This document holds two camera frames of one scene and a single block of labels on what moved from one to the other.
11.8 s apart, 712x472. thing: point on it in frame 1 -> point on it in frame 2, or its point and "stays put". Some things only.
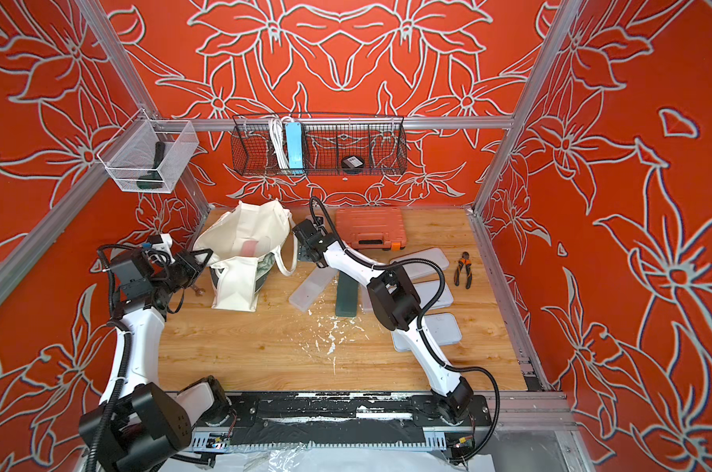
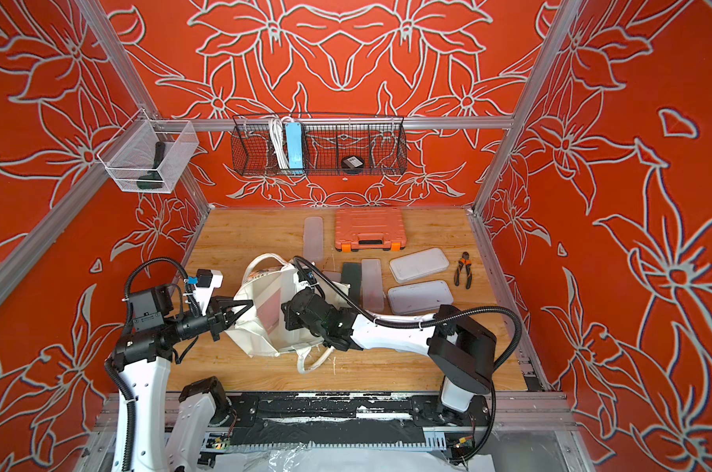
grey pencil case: (421, 269) stays put
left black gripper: (191, 268) -> (217, 316)
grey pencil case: (426, 292) stays put
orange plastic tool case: (375, 228) stays put
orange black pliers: (461, 262) stays put
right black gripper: (310, 247) -> (294, 312)
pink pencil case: (248, 248) -> (269, 312)
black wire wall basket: (319, 145) stays put
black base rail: (343, 421) stays put
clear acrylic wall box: (148, 155) stays put
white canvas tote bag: (233, 244) -> (269, 281)
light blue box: (294, 140) stays put
